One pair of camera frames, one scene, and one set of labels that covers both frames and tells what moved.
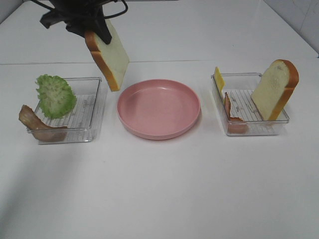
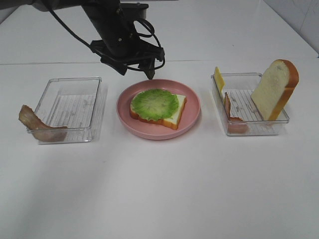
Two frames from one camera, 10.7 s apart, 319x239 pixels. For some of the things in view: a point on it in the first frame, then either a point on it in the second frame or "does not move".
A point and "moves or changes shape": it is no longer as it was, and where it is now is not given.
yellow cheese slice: [220, 81] does not move
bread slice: [111, 58] moves or changes shape
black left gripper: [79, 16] to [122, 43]
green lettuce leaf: [56, 98] to [155, 104]
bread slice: [275, 88] does not move
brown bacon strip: [42, 131] does not move
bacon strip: [235, 125] does not move
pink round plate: [158, 109] does not move
